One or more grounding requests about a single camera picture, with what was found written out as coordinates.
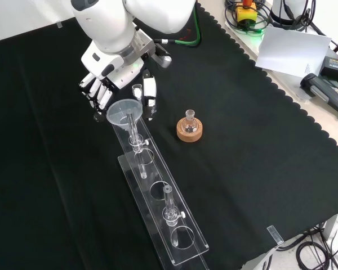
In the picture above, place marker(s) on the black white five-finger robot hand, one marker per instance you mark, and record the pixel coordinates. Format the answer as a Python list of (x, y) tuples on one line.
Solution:
[(115, 70)]

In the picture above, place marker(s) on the clear plastic funnel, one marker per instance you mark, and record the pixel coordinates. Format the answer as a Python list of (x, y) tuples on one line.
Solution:
[(118, 115)]

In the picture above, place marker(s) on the clear acrylic funnel stand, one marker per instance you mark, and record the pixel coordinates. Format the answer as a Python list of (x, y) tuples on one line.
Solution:
[(157, 205)]

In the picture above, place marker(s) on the clear tape strip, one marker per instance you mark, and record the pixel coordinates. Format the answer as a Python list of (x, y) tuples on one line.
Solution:
[(59, 24), (274, 234)]

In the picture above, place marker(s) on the small glass round-bottom flask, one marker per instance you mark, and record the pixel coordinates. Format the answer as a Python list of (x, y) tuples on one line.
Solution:
[(190, 125)]

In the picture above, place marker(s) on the yellow stop button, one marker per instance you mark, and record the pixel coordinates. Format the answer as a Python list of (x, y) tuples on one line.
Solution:
[(246, 15)]

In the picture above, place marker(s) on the black bench cloth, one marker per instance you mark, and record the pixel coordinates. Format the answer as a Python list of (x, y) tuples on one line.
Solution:
[(242, 168)]

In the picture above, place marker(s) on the pale board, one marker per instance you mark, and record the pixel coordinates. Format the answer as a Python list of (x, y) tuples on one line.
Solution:
[(293, 50)]

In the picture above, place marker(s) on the black grey handheld device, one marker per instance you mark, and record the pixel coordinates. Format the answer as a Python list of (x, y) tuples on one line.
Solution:
[(324, 91)]

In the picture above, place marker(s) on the black power adapter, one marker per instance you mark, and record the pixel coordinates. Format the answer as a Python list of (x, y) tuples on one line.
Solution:
[(336, 67)]

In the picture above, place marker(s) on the white table leg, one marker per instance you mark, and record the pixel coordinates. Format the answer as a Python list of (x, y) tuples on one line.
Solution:
[(331, 230)]

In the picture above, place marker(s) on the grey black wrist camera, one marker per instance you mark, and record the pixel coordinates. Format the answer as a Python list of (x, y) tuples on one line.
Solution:
[(164, 61)]

